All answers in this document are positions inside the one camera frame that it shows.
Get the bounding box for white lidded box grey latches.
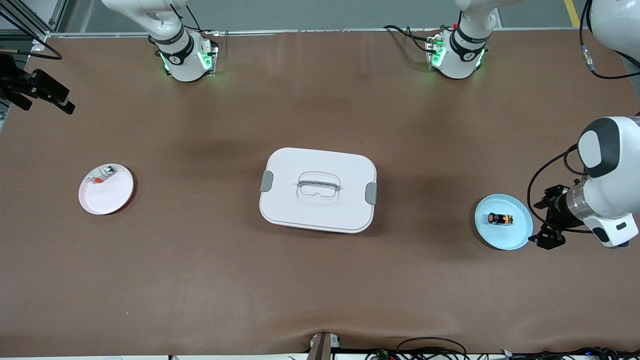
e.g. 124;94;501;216
259;147;378;234

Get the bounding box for light blue round plate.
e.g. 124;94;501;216
474;193;534;251

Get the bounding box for pink round plate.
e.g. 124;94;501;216
78;163;135;216

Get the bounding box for brown table mat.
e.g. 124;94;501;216
0;29;640;357

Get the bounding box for silver table edge strip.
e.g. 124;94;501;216
47;28;603;39

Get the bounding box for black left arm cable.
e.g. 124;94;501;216
527;0;640;236

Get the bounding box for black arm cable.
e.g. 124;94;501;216
527;0;640;236
17;37;63;61

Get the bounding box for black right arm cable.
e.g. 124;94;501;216
17;37;63;61

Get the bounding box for aluminium frame profile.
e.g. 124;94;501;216
0;0;68;51

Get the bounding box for black right base cable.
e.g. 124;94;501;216
186;4;221;36

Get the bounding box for black cable bundle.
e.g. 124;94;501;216
365;337;640;360

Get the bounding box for black left base cables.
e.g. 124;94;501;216
382;24;443;53

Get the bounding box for brown metal camera bracket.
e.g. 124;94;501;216
307;331;342;360

